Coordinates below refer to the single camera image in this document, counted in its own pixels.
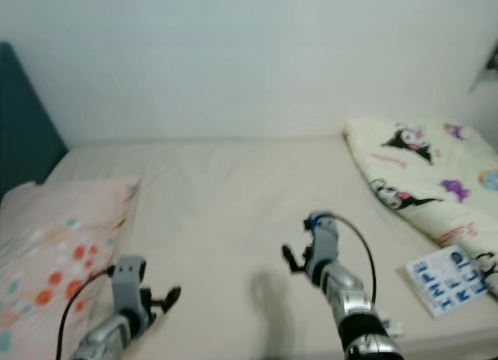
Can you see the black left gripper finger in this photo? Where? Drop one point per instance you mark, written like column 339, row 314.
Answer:
column 163, row 309
column 174, row 295

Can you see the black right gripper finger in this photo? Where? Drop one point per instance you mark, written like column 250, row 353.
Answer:
column 292, row 261
column 289, row 249

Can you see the white book with blue letters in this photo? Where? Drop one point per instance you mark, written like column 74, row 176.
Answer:
column 443, row 281

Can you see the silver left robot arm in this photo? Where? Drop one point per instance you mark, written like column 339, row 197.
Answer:
column 109, row 337

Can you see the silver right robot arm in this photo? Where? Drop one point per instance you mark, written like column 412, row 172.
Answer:
column 350, row 294

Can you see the mattress with beige sheet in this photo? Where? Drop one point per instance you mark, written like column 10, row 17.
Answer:
column 233, row 212

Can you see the pink dotted pillow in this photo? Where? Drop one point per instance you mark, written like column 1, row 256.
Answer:
column 54, row 243

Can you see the cream cartoon print blanket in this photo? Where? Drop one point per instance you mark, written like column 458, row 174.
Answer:
column 420, row 169

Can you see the small white black object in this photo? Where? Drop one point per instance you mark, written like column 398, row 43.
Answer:
column 489, row 278

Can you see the teal upholstered headboard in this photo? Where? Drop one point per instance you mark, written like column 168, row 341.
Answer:
column 27, row 127

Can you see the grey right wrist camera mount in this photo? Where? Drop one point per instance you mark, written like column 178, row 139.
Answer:
column 325, row 239

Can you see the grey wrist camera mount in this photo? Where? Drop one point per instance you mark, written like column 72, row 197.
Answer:
column 325, row 239
column 131, row 282

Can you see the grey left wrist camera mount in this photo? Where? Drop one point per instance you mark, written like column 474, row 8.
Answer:
column 131, row 282

